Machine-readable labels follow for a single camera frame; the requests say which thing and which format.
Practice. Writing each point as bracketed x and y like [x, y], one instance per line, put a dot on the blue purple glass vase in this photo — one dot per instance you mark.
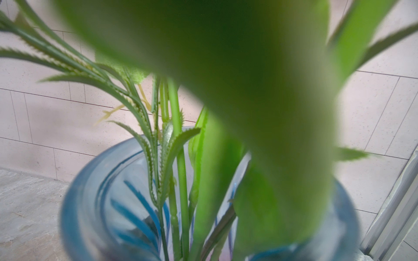
[110, 214]

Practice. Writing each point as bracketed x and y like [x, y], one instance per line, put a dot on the right vase bouquet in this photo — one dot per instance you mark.
[244, 91]

